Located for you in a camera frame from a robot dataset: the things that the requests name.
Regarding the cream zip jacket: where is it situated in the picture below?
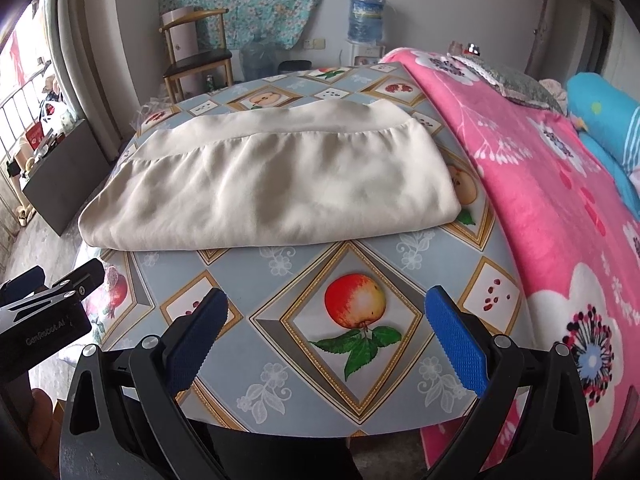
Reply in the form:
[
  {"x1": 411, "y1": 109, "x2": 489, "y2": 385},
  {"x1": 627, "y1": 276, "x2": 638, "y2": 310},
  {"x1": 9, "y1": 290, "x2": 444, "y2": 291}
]
[{"x1": 79, "y1": 100, "x2": 461, "y2": 251}]

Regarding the white cylinder box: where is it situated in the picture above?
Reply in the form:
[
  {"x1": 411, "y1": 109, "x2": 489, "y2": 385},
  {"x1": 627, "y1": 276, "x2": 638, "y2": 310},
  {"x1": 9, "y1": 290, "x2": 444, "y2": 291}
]
[{"x1": 172, "y1": 7, "x2": 198, "y2": 63}]

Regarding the grey wooden door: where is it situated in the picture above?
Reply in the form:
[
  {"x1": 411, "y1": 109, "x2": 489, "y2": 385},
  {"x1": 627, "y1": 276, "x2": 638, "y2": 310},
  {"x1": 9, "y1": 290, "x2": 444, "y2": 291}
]
[{"x1": 550, "y1": 0, "x2": 616, "y2": 86}]

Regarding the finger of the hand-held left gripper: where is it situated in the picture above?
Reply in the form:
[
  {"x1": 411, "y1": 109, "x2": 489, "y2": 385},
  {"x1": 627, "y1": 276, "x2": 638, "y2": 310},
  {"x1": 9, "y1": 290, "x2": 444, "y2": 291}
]
[
  {"x1": 0, "y1": 266, "x2": 47, "y2": 305},
  {"x1": 50, "y1": 259, "x2": 107, "y2": 301}
]

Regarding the blue pillow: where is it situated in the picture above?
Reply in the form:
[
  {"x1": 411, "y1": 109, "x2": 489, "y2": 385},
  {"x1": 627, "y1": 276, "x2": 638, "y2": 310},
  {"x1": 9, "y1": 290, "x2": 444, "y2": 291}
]
[{"x1": 565, "y1": 72, "x2": 640, "y2": 201}]

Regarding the grey lace pillow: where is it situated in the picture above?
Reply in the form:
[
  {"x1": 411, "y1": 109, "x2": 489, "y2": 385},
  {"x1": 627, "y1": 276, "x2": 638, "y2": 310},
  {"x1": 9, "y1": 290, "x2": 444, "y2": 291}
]
[{"x1": 450, "y1": 52, "x2": 566, "y2": 111}]

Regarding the grey panel under window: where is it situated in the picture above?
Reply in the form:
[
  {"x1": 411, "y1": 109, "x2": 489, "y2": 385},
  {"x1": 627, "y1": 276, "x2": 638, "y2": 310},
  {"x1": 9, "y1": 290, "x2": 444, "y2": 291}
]
[{"x1": 22, "y1": 120, "x2": 111, "y2": 236}]

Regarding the white plastic bag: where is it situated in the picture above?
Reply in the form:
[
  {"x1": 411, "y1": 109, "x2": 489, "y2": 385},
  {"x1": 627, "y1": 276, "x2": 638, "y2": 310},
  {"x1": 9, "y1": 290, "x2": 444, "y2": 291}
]
[{"x1": 132, "y1": 95, "x2": 171, "y2": 131}]

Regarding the pink floral blanket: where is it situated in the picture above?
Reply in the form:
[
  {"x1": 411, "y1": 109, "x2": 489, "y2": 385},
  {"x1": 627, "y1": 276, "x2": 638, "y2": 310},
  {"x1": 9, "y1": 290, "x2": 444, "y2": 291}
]
[{"x1": 377, "y1": 47, "x2": 640, "y2": 480}]

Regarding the metal window railing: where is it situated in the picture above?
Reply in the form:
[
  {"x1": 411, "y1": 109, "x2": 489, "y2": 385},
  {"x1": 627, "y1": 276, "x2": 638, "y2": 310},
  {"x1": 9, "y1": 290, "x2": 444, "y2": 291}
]
[{"x1": 0, "y1": 60, "x2": 56, "y2": 221}]

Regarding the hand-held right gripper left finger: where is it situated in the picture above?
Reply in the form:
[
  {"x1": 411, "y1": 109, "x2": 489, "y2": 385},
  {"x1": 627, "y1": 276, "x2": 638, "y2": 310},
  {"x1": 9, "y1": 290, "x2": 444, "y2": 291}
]
[{"x1": 59, "y1": 287, "x2": 229, "y2": 480}]

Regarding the wooden chair dark seat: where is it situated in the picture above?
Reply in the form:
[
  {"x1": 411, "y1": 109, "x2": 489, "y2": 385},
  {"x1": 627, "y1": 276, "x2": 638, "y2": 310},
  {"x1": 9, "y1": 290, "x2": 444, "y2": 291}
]
[{"x1": 160, "y1": 8, "x2": 233, "y2": 103}]

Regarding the empty clear water jug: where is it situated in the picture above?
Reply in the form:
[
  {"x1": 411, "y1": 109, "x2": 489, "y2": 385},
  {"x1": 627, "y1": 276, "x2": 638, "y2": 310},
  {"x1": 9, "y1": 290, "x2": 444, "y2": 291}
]
[{"x1": 241, "y1": 32, "x2": 275, "y2": 81}]

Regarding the white water dispenser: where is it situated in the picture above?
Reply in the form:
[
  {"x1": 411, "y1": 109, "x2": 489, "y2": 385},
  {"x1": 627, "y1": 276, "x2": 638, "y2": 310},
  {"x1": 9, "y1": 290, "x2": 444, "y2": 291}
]
[{"x1": 347, "y1": 42, "x2": 386, "y2": 67}]

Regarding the fruit print tablecloth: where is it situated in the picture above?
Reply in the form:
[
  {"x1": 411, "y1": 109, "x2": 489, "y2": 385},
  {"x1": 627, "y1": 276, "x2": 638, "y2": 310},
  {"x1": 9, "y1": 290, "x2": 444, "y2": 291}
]
[{"x1": 60, "y1": 62, "x2": 523, "y2": 431}]

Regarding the person's left hand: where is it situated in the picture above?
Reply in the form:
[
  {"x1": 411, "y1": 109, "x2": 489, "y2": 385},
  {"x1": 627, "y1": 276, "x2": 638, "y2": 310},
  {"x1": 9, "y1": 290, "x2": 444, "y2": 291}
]
[{"x1": 27, "y1": 385, "x2": 66, "y2": 463}]

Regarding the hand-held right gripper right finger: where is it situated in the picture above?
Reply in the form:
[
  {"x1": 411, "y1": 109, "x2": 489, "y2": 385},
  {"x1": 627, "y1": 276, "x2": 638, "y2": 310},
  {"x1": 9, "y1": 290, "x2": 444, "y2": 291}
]
[{"x1": 424, "y1": 285, "x2": 596, "y2": 480}]

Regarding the blue water dispenser bottle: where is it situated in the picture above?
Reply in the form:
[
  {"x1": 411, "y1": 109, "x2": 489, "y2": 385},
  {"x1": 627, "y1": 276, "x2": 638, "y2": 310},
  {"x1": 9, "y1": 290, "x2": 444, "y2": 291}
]
[{"x1": 347, "y1": 0, "x2": 386, "y2": 46}]

